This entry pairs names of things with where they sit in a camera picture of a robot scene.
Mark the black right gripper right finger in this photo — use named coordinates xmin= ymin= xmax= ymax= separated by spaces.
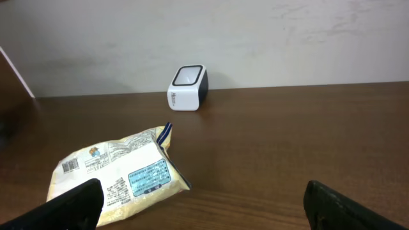
xmin=303 ymin=180 xmax=406 ymax=230

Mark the white barcode scanner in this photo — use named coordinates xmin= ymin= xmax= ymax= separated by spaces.
xmin=167 ymin=65 xmax=209 ymax=111

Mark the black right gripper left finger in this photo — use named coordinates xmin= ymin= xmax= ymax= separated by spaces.
xmin=1 ymin=178 xmax=104 ymax=230

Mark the brown side panel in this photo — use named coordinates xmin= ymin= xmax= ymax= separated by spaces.
xmin=0 ymin=48 xmax=35 ymax=113

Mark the yellow white snack bag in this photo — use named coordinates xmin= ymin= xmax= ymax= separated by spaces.
xmin=47 ymin=123 xmax=191 ymax=226

